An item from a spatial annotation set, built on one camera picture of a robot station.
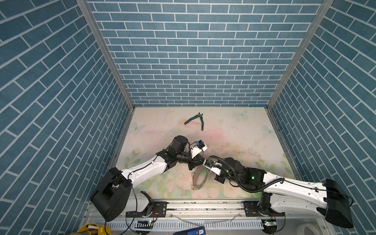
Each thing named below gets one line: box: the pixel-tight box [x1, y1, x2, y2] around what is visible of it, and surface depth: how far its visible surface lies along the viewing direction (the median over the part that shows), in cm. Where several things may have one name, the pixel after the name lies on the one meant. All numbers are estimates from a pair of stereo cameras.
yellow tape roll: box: [76, 222, 112, 235], surface depth 62 cm
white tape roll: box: [296, 223, 322, 235], surface depth 69 cm
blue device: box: [173, 226, 207, 235], surface depth 67 cm
